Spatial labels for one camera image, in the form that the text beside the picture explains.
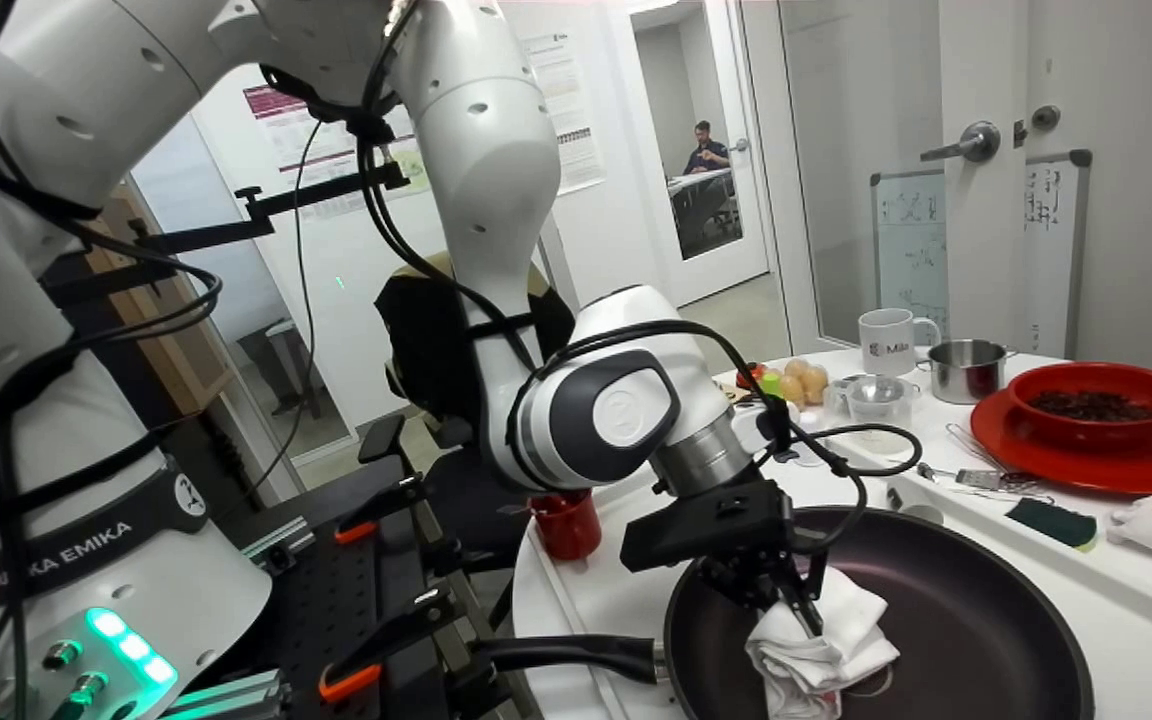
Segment door lock knob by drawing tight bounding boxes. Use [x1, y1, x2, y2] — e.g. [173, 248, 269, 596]
[1010, 103, 1062, 152]

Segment white cloth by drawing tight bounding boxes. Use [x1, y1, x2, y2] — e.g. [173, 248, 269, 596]
[744, 562, 904, 720]

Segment white mug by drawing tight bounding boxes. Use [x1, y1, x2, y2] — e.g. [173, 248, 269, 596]
[856, 304, 945, 381]

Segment black camera mount rod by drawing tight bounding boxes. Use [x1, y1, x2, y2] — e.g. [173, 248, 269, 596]
[132, 156, 413, 265]

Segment shallow steel bowl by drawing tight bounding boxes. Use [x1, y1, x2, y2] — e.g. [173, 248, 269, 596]
[826, 372, 918, 419]

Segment light wooden board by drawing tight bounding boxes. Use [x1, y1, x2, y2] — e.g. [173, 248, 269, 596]
[78, 183, 232, 414]

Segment small standing whiteboard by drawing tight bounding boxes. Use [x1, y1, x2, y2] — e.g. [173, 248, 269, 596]
[1020, 148, 1091, 361]
[867, 164, 951, 334]

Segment red measuring cup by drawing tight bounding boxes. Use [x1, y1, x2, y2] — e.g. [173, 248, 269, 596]
[529, 487, 603, 562]

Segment distant person at desk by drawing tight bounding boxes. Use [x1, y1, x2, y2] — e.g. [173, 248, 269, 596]
[680, 115, 736, 176]

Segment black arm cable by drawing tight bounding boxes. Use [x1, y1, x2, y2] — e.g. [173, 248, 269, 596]
[0, 0, 928, 720]

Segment dark beans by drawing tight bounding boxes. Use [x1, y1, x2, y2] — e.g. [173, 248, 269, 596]
[1032, 387, 1152, 424]

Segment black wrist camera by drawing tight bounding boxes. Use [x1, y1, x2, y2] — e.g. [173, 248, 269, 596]
[619, 477, 794, 575]

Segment poster with purple band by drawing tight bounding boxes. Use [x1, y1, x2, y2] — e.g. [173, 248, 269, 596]
[239, 78, 329, 128]

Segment dark frying pan black handle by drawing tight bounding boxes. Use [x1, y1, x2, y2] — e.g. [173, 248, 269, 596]
[469, 502, 1100, 720]

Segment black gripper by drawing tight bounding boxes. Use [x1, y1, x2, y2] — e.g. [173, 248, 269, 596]
[698, 537, 832, 640]

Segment red colander bowl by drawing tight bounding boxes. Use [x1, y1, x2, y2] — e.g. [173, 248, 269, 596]
[968, 382, 1152, 502]

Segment long white bar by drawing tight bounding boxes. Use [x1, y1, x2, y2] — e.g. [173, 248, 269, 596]
[886, 465, 1152, 634]

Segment black clamp orange handle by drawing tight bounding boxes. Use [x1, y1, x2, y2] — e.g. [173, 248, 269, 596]
[329, 514, 386, 551]
[311, 582, 469, 711]

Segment white paper notice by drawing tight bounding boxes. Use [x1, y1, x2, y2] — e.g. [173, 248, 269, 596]
[519, 31, 608, 195]

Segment silver door handle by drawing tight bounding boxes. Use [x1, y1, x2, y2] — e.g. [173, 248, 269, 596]
[914, 119, 1005, 169]

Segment clear plastic cup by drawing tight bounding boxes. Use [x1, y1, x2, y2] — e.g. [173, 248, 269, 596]
[841, 394, 918, 435]

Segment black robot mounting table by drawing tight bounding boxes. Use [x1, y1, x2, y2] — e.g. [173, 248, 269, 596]
[160, 435, 538, 720]

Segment grey marker pen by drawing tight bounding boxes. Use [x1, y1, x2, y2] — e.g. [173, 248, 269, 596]
[914, 457, 1008, 497]

